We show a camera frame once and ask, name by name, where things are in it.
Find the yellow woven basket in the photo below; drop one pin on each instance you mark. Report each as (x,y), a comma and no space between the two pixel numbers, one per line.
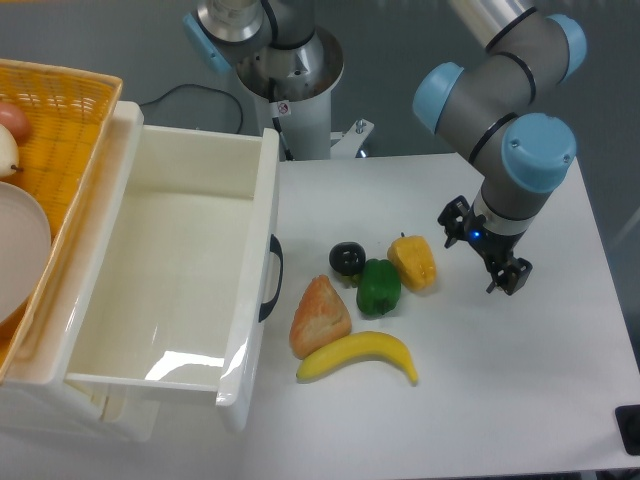
(69,111)

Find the red apple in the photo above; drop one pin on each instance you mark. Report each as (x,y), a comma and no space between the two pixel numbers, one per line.
(15,121)

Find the black corner object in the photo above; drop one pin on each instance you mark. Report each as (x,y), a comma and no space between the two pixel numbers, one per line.
(628,420)

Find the orange wedge slice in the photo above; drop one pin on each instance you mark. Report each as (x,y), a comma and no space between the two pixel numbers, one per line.
(321,318)

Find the white open drawer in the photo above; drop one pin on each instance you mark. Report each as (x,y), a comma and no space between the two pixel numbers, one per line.
(173,316)

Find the green bell pepper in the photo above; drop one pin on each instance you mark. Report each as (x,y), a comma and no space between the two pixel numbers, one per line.
(379,289)

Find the pale pear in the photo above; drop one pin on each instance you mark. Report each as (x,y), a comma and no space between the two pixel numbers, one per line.
(9,154)

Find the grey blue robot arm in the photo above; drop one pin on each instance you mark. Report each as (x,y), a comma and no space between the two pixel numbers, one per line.
(484,114)

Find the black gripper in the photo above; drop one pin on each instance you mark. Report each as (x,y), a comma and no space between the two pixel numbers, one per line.
(492,236)

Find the yellow bell pepper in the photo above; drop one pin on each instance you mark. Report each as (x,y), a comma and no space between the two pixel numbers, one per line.
(414,261)

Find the white plate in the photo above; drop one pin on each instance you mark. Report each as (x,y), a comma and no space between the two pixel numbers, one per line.
(25,247)

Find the yellow banana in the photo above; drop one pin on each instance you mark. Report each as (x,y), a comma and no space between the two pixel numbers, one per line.
(353,348)

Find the black round fruit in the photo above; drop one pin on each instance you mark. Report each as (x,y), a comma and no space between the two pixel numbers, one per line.
(347,258)

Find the white drawer cabinet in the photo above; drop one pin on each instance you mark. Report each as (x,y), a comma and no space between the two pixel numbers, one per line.
(36,393)

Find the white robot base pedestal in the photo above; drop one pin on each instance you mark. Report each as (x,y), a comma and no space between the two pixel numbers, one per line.
(292,94)

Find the black drawer handle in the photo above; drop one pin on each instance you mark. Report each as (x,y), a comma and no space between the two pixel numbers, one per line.
(274,272)

